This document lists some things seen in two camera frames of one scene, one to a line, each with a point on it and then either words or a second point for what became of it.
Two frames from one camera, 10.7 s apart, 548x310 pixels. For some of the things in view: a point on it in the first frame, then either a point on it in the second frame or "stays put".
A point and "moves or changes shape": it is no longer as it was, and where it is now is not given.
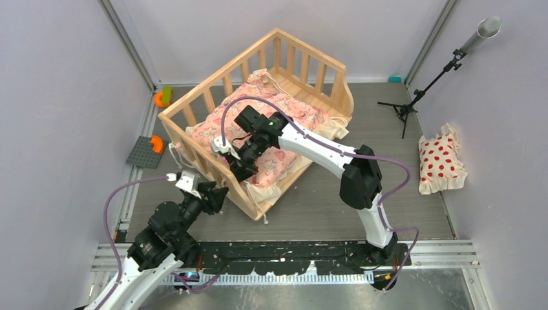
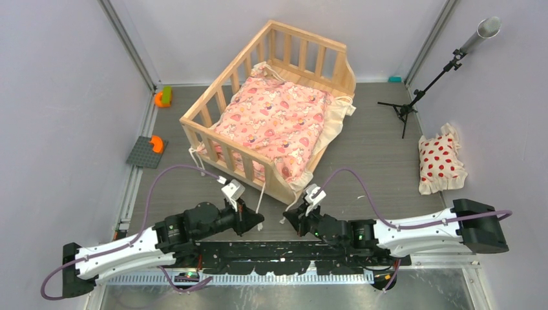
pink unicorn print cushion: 251,119 moves or changes shape
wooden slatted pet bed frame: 310,75 moves or changes shape
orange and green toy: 163,98 stays put
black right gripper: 242,172 → 294,216
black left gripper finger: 218,196 → 250,219
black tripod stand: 488,28 stays put
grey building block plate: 143,154 stays put
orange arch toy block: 158,146 stays put
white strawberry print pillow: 441,165 stays put
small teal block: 395,79 stays put
